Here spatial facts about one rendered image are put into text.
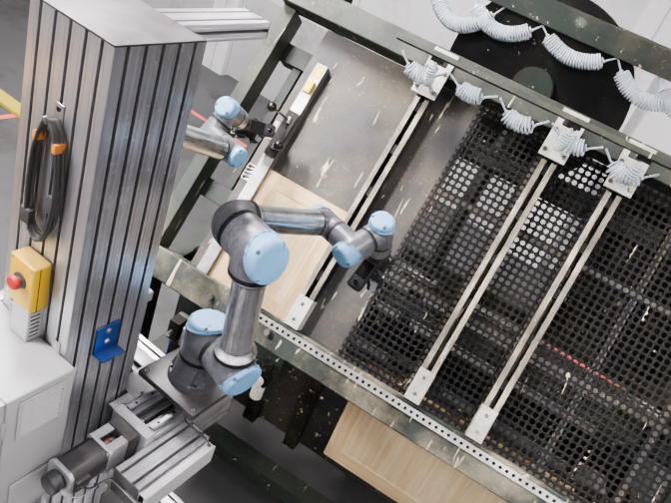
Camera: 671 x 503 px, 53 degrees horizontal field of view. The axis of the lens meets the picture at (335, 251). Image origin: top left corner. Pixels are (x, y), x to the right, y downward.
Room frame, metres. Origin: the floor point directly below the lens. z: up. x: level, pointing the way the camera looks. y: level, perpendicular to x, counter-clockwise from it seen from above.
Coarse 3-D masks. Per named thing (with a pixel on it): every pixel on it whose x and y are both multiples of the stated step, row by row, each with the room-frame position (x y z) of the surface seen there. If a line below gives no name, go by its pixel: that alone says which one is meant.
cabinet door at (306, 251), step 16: (272, 176) 2.39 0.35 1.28; (272, 192) 2.35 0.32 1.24; (288, 192) 2.35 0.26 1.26; (304, 192) 2.35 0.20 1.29; (304, 208) 2.32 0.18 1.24; (336, 208) 2.32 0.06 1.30; (288, 240) 2.24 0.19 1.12; (304, 240) 2.24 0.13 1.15; (320, 240) 2.24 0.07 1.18; (224, 256) 2.19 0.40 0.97; (304, 256) 2.20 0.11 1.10; (320, 256) 2.20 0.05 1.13; (224, 272) 2.16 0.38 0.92; (288, 272) 2.16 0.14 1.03; (304, 272) 2.16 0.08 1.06; (272, 288) 2.13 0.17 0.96; (288, 288) 2.13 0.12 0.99; (272, 304) 2.09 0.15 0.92; (288, 304) 2.09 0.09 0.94
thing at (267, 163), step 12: (312, 72) 2.62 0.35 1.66; (324, 72) 2.62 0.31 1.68; (300, 96) 2.56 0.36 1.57; (312, 96) 2.57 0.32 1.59; (300, 108) 2.53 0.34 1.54; (300, 120) 2.53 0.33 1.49; (264, 156) 2.41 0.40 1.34; (276, 156) 2.42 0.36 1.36; (264, 168) 2.39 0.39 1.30; (252, 180) 2.36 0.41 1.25; (264, 180) 2.38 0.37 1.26; (252, 192) 2.33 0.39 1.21; (216, 252) 2.18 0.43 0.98; (204, 264) 2.15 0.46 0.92
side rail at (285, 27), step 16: (288, 16) 2.75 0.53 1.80; (272, 32) 2.71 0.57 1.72; (288, 32) 2.75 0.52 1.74; (272, 48) 2.67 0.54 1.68; (256, 64) 2.63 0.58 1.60; (272, 64) 2.69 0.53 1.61; (240, 80) 2.59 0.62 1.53; (256, 80) 2.60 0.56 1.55; (240, 96) 2.55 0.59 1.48; (256, 96) 2.64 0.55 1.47; (192, 160) 2.39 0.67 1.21; (208, 160) 2.40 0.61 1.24; (192, 176) 2.35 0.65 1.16; (208, 176) 2.43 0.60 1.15; (176, 192) 2.31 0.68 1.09; (192, 192) 2.34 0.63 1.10; (176, 208) 2.28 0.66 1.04; (192, 208) 2.37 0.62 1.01; (176, 224) 2.28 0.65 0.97
